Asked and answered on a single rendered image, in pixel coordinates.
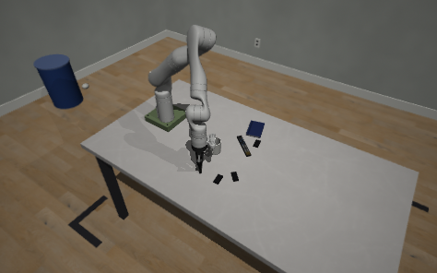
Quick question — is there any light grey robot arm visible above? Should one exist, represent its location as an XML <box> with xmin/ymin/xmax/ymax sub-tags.
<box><xmin>148</xmin><ymin>25</ymin><xmax>216</xmax><ymax>148</ymax></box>

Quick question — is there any dark blue book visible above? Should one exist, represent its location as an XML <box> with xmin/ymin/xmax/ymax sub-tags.
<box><xmin>246</xmin><ymin>121</ymin><xmax>265</xmax><ymax>138</ymax></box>

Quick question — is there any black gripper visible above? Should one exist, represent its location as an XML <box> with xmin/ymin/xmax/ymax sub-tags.
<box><xmin>192</xmin><ymin>145</ymin><xmax>207</xmax><ymax>169</ymax></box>

